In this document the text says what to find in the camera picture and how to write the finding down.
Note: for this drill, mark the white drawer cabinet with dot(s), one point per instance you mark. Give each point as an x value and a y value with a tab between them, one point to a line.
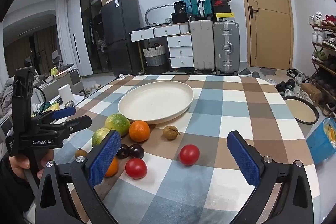
180	52

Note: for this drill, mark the black red shoe box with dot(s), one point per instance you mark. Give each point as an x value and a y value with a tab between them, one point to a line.
221	6

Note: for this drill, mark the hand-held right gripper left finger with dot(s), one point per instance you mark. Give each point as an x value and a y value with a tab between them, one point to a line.
105	158

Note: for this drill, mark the wooden door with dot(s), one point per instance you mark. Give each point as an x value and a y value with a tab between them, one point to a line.
270	29

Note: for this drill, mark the rows of shoes on rack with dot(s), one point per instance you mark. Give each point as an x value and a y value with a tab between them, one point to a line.
324	37

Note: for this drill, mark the blue plastic bag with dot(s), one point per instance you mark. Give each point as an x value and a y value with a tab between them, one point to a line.
185	0

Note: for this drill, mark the white cylinder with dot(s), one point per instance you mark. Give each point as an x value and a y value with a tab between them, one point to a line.
64	94

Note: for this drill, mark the pair of beige slippers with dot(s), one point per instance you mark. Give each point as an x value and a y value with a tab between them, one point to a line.
93	87

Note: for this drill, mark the person's left hand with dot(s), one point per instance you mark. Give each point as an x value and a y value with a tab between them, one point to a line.
18	162

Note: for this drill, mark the yellow-green citrus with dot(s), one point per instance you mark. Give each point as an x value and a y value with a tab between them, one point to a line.
99	136
118	124

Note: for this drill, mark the orange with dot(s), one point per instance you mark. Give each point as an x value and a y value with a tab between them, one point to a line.
113	168
139	131

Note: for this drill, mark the dark glass wardrobe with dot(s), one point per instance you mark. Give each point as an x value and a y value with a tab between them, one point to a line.
90	3

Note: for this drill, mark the dark purple plum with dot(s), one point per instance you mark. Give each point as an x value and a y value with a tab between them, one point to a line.
122	151
137	151

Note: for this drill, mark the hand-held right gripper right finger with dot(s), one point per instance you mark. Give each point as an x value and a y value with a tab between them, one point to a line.
244	158

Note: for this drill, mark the low coffee table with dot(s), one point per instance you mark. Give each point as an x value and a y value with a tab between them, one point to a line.
65	79

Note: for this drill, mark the grey blanket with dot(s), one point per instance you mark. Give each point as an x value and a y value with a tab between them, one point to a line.
6	98

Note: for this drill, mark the round dark-rimmed tray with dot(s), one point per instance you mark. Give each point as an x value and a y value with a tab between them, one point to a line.
300	111

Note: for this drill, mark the wooden shoe rack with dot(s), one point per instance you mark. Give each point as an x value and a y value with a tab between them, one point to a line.
319	74

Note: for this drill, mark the woven laundry basket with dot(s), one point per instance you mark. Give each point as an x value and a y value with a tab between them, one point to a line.
155	58

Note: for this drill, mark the arched metal frame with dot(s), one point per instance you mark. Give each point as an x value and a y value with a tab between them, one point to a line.
147	15

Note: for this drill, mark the black storage box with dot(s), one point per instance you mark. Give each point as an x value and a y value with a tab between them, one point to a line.
181	18

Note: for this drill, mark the silver suitcase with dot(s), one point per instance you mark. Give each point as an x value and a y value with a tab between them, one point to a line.
225	37

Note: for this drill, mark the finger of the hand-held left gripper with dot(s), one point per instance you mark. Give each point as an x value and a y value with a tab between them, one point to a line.
76	123
64	111

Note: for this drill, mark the red tomato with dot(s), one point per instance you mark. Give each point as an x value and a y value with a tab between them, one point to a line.
136	168
189	155

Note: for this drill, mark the blue snack bag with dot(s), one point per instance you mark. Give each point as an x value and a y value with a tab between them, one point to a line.
319	142

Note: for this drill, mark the patterned rug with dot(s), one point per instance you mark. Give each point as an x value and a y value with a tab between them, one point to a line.
126	76

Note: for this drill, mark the brown kiwi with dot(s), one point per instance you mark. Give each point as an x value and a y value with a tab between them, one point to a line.
80	153
169	132

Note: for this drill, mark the black bag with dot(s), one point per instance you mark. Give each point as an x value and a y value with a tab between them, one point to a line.
180	7

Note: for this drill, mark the checkered tablecloth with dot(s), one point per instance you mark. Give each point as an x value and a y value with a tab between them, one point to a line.
223	113

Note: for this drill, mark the beige suitcase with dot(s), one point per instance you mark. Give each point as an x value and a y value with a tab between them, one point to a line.
200	45

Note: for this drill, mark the grey slipper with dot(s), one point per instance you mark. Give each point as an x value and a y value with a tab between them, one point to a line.
244	72
256	74

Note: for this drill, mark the cream round plate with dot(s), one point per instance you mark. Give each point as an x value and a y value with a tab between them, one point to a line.
155	103

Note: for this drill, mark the pile of shoes on floor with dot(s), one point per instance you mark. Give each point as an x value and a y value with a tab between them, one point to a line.
291	82

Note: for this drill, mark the black refrigerator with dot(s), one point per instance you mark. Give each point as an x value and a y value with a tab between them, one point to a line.
120	29

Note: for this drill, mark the small white basket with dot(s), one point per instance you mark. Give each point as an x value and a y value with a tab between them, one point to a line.
168	21

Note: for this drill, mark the brown cardboard box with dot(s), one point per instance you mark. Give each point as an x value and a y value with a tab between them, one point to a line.
311	91

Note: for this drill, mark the white desk with drawers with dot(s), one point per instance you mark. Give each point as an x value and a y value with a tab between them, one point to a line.
162	30

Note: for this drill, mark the brown curtains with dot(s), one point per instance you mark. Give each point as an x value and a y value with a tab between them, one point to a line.
39	45

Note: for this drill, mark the yellow black shoe box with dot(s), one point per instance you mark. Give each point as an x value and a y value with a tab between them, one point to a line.
224	16

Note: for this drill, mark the grey floor cloth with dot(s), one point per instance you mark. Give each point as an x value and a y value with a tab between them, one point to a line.
268	71

